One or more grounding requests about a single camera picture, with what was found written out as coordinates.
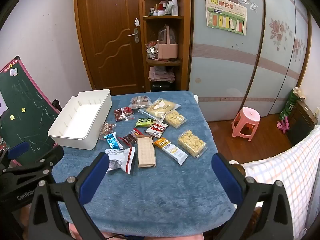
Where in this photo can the folded pink clothes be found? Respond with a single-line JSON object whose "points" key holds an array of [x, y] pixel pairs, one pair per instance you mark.
{"points": [[161, 73]]}

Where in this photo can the dark red clear packet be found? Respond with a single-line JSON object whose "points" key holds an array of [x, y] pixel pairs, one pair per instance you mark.
{"points": [[129, 138]]}

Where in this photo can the green snack packet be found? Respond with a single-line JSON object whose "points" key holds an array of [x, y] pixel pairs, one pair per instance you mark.
{"points": [[144, 122]]}

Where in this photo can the red and white cookie packet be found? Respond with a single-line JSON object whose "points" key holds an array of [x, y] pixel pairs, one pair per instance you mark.
{"points": [[156, 130]]}

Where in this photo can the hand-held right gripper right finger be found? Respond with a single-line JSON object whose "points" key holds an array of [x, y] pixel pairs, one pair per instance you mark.
{"points": [[225, 180]]}

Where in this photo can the puffed snack clear packet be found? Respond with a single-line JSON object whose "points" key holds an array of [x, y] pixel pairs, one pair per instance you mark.
{"points": [[192, 142], [175, 118]]}

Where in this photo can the brown wooden bedpost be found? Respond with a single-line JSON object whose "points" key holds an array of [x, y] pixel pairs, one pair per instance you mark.
{"points": [[240, 169]]}

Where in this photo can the white packet with red stripe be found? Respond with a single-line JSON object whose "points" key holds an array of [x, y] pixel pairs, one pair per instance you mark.
{"points": [[120, 157]]}

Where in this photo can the white door hook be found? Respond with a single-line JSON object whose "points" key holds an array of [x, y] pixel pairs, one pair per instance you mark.
{"points": [[136, 22]]}

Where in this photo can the pink basket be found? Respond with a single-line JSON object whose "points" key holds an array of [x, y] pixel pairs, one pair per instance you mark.
{"points": [[166, 51]]}

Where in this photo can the wooden shelf unit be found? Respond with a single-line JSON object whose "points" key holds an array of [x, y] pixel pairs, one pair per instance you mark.
{"points": [[186, 55]]}

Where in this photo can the pink plastic stool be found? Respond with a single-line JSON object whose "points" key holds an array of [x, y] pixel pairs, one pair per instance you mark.
{"points": [[246, 113]]}

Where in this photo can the mixed nut clear packet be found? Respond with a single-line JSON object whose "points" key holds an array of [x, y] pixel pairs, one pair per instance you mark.
{"points": [[107, 129]]}

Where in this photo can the pink plastic toy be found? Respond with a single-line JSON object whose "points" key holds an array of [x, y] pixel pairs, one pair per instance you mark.
{"points": [[282, 125]]}

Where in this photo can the blue towel table cover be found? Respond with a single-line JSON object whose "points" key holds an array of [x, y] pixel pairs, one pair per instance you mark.
{"points": [[162, 192]]}

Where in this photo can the brown wooden door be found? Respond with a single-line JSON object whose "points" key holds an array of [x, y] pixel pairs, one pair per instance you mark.
{"points": [[107, 30]]}

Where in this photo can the beige wafer bar packet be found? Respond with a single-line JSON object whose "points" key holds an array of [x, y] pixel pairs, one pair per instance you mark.
{"points": [[145, 152]]}

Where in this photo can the green chalkboard with pink frame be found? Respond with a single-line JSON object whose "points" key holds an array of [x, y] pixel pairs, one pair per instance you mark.
{"points": [[25, 105]]}

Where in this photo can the shiny foil bags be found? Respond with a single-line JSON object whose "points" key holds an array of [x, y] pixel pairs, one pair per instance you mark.
{"points": [[151, 48]]}

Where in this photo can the green bag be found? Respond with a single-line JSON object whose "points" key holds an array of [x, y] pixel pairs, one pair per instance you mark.
{"points": [[290, 102]]}

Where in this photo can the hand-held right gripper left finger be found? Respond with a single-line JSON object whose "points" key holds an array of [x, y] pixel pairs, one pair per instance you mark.
{"points": [[93, 180]]}

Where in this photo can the wall poster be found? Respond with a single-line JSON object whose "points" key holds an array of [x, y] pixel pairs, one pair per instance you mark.
{"points": [[225, 17]]}

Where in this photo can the floral sliding-door wardrobe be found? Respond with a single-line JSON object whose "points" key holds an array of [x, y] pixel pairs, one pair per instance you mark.
{"points": [[225, 67]]}

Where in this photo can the checked blanket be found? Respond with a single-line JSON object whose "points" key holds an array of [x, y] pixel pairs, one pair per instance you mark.
{"points": [[287, 167]]}

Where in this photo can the orange and white snack packet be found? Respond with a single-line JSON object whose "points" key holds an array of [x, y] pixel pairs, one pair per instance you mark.
{"points": [[172, 152]]}

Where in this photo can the black box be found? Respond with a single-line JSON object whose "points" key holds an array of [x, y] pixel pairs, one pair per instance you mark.
{"points": [[162, 86]]}

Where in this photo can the large clear biscuit bag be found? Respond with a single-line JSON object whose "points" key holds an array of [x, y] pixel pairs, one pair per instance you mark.
{"points": [[160, 108]]}

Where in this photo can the dark wooden cabinet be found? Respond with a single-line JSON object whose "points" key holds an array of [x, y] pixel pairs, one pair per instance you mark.
{"points": [[300, 120]]}

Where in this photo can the cluster of toiletry bottles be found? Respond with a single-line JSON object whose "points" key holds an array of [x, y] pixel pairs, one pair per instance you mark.
{"points": [[172, 7]]}

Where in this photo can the brown snack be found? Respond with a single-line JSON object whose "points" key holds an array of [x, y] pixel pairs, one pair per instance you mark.
{"points": [[141, 102]]}

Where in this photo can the white plastic storage box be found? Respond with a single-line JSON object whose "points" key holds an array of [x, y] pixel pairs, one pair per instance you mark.
{"points": [[75, 140]]}

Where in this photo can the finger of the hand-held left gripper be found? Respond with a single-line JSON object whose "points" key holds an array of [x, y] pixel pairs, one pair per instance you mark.
{"points": [[50, 158], [18, 148]]}

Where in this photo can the red candy clear packet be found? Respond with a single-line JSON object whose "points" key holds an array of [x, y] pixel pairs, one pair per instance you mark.
{"points": [[128, 111]]}

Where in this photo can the blue and white foil packet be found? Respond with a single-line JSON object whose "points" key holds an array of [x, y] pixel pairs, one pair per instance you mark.
{"points": [[112, 141]]}

